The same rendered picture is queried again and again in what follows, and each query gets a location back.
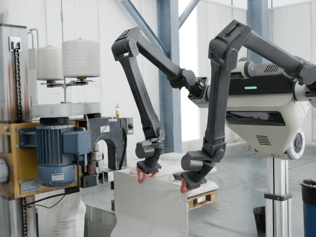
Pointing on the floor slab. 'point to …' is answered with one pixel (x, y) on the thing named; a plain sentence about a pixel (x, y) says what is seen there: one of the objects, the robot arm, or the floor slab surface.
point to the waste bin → (309, 205)
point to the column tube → (4, 142)
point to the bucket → (260, 220)
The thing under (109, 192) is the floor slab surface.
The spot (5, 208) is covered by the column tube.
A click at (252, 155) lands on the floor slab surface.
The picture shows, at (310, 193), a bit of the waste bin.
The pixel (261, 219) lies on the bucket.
